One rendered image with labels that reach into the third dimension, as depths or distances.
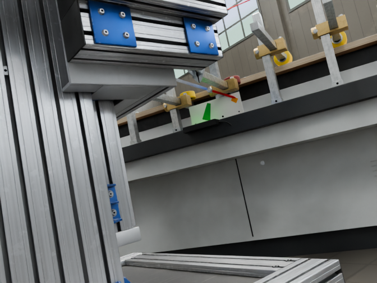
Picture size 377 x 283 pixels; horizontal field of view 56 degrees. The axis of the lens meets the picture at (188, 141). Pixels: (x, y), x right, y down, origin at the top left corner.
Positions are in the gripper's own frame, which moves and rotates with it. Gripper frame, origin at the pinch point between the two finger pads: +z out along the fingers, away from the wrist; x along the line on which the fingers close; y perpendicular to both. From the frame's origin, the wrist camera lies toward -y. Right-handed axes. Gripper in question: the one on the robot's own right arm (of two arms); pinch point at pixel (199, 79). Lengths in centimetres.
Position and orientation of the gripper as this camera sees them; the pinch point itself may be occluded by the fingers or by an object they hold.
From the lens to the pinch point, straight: 139.8
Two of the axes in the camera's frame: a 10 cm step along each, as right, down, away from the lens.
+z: 2.0, 9.7, -1.4
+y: -4.4, -0.4, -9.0
